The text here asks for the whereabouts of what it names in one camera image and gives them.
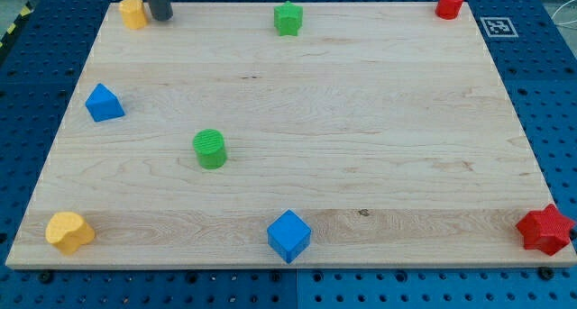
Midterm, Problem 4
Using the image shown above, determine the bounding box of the white cable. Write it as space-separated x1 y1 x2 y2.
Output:
550 0 577 27

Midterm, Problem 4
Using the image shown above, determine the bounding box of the red star block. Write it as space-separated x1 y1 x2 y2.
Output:
516 204 576 256

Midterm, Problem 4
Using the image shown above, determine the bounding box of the blue cube block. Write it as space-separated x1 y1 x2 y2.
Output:
267 210 312 264

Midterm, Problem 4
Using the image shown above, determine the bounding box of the yellow hexagon block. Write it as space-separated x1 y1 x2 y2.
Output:
119 0 148 30

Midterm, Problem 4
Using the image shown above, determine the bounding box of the green cylinder block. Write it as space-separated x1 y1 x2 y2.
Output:
192 129 227 169

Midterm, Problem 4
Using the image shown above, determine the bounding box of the yellow heart block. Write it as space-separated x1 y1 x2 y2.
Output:
45 212 96 255

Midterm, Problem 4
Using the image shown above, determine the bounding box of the blue triangle block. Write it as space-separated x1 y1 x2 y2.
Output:
85 84 125 122

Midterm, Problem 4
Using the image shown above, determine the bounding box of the white fiducial marker tag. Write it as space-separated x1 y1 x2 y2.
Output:
480 16 518 38

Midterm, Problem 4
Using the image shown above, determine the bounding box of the red cylinder block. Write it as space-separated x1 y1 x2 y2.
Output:
435 0 464 20

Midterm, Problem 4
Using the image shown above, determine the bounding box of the green star block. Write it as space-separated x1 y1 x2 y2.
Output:
273 1 304 36

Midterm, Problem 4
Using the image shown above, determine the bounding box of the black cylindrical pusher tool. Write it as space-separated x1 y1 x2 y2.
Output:
147 0 173 22

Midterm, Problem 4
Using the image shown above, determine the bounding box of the wooden board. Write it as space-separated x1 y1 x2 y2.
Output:
6 2 576 270

